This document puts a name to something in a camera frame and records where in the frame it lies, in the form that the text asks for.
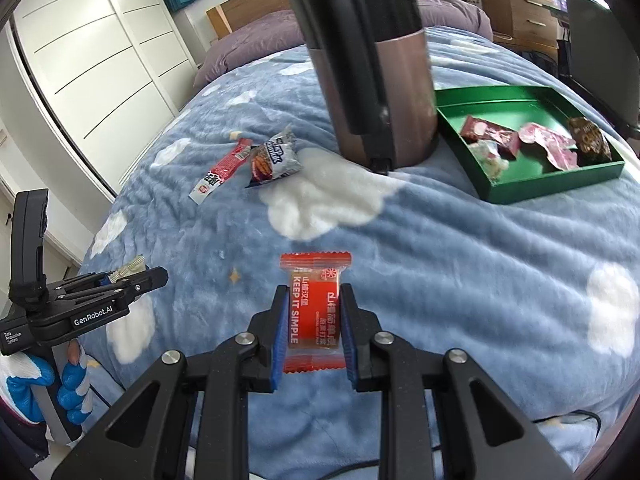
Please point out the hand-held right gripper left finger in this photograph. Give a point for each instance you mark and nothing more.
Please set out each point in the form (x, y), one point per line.
(281, 340)

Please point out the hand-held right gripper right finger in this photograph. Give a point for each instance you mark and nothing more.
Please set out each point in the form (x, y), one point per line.
(348, 340)

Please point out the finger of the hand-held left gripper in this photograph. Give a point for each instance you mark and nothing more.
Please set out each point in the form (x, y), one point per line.
(80, 280)
(140, 282)

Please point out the small pale snack packet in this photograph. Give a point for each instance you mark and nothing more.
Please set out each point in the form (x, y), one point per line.
(131, 266)

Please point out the orange snack packet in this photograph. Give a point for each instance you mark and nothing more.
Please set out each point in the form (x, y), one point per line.
(315, 310)

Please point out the green tray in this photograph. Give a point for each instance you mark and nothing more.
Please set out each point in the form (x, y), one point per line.
(525, 185)

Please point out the brown snack packet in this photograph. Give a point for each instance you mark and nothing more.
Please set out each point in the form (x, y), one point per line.
(590, 140)

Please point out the person's left hand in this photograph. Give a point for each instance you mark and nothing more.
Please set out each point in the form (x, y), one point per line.
(75, 390)

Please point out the red stick snack packet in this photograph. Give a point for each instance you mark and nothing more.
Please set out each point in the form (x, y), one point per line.
(222, 170)

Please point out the grey blue snack packet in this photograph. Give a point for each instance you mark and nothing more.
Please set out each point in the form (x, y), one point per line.
(275, 160)

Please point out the white candy wrapper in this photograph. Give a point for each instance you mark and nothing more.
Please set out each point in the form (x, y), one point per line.
(490, 160)

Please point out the white wardrobe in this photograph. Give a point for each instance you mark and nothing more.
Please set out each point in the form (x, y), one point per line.
(100, 35)

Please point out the copper bin with black lid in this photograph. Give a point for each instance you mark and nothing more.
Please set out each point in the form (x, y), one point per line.
(375, 95)

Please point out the maroon snack packet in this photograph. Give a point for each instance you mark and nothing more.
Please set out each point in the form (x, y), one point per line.
(492, 135)

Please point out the purple pillow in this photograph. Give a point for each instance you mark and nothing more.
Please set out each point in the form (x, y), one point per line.
(250, 47)

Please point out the pink snack packet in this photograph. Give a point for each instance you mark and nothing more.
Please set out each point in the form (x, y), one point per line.
(555, 152)

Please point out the low wooden nightstand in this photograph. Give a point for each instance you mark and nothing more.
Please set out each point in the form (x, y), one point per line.
(530, 47)

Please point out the wooden drawer cabinet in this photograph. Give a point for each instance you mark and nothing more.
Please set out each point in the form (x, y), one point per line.
(525, 10)

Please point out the grey chair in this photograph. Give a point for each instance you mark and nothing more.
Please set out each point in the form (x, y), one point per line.
(595, 50)

